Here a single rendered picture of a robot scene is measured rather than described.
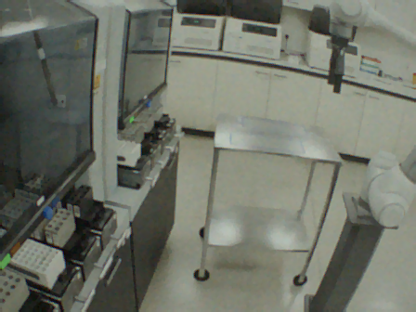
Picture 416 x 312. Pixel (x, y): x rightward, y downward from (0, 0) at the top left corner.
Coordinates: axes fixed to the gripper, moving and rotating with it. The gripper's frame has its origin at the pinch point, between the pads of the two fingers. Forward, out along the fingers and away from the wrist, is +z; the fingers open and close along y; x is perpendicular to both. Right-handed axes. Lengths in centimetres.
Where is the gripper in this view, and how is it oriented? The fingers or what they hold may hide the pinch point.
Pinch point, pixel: (333, 85)
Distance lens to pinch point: 140.8
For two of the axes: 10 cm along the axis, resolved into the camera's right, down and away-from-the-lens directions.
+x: -9.8, -1.6, 1.0
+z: -1.0, 9.0, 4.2
